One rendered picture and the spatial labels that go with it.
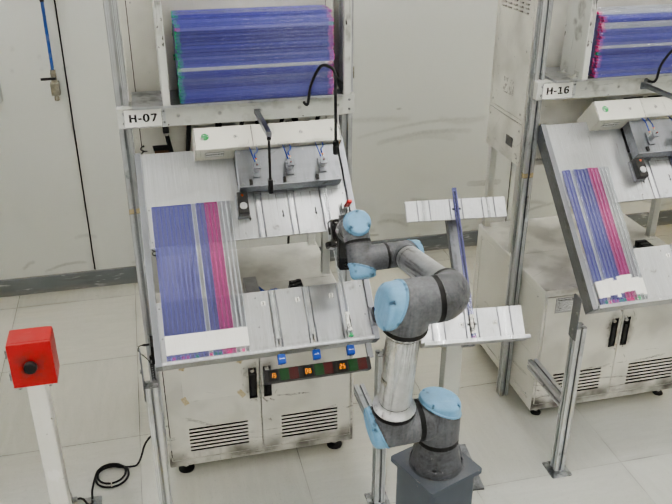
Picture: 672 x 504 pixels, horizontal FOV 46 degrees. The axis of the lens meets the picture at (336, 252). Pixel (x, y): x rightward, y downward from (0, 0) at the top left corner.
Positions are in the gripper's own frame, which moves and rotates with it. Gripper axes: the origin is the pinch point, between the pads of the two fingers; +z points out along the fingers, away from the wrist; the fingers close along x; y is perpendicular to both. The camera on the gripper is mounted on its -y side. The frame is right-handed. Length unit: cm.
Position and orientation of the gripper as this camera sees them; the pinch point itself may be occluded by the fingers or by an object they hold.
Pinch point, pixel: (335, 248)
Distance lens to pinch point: 255.6
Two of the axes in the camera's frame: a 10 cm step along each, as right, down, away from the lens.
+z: -2.0, 1.5, 9.7
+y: -1.3, -9.8, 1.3
